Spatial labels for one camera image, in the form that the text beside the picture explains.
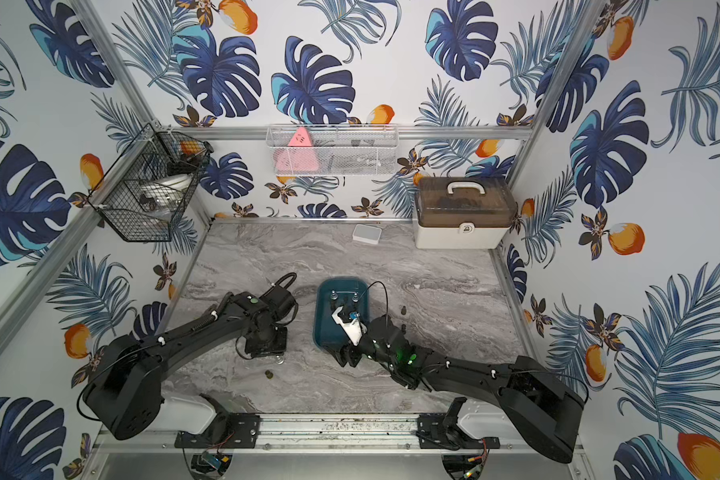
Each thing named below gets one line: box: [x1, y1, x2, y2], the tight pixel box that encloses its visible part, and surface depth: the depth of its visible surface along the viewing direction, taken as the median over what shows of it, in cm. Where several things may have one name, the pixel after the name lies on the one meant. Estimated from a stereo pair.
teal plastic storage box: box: [313, 277, 369, 349], surface depth 97 cm
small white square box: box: [352, 224, 382, 245], surface depth 118 cm
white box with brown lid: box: [414, 176, 518, 249], surface depth 103 cm
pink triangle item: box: [274, 127, 320, 172], surface depth 92 cm
